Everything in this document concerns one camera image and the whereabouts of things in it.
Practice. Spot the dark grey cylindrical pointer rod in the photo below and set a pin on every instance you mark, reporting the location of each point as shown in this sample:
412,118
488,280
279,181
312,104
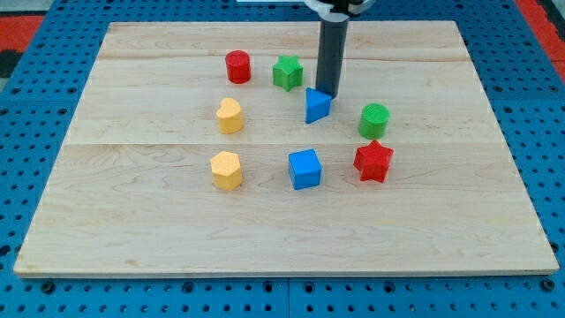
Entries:
332,41

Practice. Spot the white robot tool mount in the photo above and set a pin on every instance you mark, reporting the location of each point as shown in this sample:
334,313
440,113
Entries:
339,10

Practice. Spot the green star block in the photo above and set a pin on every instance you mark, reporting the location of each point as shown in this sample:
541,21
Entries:
288,72

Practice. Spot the red star block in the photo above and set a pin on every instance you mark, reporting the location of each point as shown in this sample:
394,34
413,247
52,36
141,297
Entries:
372,161

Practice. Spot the blue triangle block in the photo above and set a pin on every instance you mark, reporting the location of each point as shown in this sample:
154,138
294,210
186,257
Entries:
317,105

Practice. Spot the green cylinder block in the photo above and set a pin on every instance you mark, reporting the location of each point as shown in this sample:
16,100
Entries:
373,121

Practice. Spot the red cylinder block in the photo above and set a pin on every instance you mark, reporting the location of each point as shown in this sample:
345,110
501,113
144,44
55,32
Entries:
238,66

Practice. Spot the blue cube block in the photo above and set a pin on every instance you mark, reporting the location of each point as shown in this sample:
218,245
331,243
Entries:
304,169

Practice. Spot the yellow heart block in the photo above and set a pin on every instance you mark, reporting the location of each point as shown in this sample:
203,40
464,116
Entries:
230,116

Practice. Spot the yellow hexagon block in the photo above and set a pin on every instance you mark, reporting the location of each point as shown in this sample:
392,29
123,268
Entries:
226,170

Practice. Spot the light wooden board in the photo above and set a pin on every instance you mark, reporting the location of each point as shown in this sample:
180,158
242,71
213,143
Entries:
132,193

